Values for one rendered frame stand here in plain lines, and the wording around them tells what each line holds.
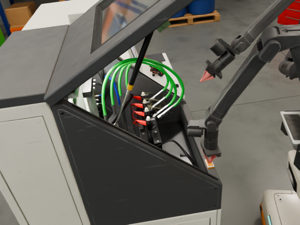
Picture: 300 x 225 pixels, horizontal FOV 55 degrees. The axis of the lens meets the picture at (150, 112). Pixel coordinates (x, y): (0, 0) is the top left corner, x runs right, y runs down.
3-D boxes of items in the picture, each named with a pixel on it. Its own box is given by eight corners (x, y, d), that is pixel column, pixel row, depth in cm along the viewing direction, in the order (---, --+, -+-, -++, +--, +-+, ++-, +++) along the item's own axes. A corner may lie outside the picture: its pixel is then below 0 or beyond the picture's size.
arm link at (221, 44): (247, 45, 132) (241, 43, 140) (230, 28, 129) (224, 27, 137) (228, 65, 134) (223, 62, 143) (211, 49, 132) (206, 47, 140)
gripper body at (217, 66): (204, 61, 144) (215, 51, 140) (218, 74, 147) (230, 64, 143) (205, 67, 139) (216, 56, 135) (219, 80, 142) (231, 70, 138)
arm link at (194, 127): (216, 122, 112) (217, 108, 118) (186, 121, 114) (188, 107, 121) (214, 144, 120) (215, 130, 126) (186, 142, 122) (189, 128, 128)
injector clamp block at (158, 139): (164, 164, 152) (161, 142, 144) (145, 167, 152) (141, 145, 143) (154, 126, 180) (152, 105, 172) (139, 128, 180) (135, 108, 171)
